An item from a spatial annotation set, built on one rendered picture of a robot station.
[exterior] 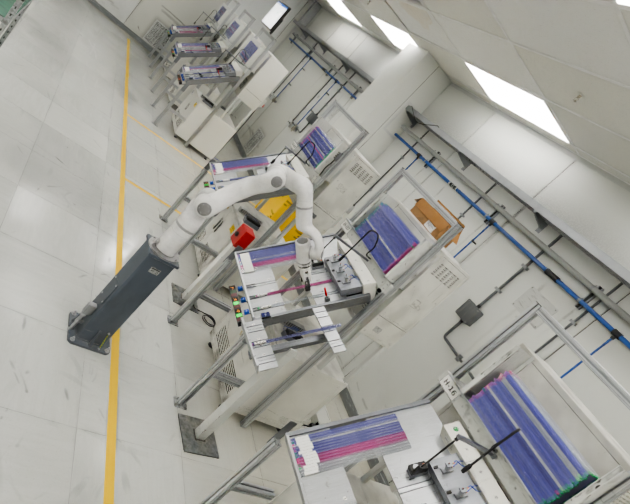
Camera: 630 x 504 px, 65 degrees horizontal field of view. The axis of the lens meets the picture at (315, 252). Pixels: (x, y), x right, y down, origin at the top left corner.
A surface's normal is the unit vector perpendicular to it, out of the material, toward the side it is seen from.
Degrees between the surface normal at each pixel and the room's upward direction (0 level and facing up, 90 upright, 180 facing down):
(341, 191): 90
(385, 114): 90
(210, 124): 90
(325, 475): 44
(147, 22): 90
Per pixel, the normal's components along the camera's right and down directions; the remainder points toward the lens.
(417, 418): 0.03, -0.82
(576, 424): -0.66, -0.47
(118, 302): 0.33, 0.59
